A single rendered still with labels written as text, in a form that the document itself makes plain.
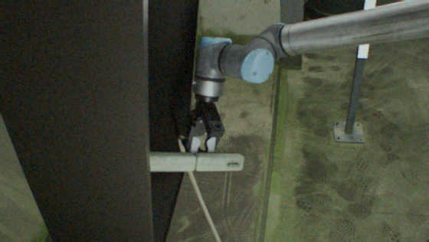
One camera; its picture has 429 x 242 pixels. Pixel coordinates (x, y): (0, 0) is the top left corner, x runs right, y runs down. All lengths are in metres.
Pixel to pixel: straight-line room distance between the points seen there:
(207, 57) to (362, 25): 0.41
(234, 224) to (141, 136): 1.28
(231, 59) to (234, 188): 1.25
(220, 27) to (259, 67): 2.11
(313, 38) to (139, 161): 0.52
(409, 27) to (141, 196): 0.72
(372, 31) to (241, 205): 1.38
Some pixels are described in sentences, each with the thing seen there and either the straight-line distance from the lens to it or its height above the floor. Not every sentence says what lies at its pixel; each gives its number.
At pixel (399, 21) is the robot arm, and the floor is 1.32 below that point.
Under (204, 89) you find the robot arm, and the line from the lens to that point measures 1.01.
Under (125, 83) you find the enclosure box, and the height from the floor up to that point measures 1.32.
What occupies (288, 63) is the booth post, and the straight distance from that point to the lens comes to 3.12.
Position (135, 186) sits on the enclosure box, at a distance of 0.87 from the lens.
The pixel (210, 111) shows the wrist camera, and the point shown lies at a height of 1.03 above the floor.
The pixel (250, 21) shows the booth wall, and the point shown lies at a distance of 2.96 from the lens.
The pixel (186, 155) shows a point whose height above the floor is 0.94.
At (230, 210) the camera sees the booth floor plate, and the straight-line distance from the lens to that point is 2.00.
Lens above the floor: 1.65
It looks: 39 degrees down
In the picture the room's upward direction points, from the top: 8 degrees counter-clockwise
